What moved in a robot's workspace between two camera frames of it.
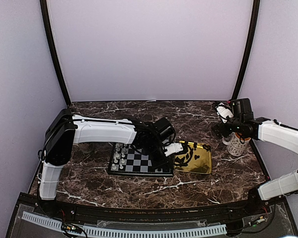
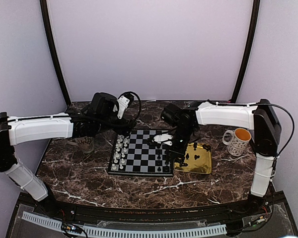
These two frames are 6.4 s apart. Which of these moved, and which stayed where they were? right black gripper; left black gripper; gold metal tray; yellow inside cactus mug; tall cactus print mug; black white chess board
Moved: right black gripper; left black gripper
Stayed: black white chess board; tall cactus print mug; gold metal tray; yellow inside cactus mug
